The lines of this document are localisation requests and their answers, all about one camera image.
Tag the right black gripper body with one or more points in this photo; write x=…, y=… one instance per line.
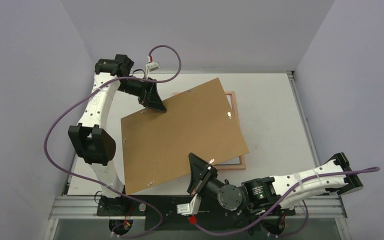
x=204, y=177

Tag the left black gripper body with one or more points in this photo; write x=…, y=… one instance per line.
x=141, y=89

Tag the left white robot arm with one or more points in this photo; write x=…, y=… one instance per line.
x=89, y=137

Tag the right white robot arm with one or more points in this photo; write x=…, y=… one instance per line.
x=276, y=192

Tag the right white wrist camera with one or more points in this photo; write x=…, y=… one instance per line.
x=191, y=209

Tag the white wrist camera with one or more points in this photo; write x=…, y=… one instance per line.
x=151, y=65
x=191, y=209

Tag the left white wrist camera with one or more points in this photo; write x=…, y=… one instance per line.
x=151, y=65

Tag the aluminium rail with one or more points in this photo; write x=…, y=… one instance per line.
x=86, y=207

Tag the blue landscape photo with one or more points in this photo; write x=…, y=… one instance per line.
x=230, y=95

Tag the brown cardboard backing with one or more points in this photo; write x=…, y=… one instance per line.
x=156, y=145

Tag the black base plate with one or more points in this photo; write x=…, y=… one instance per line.
x=160, y=211

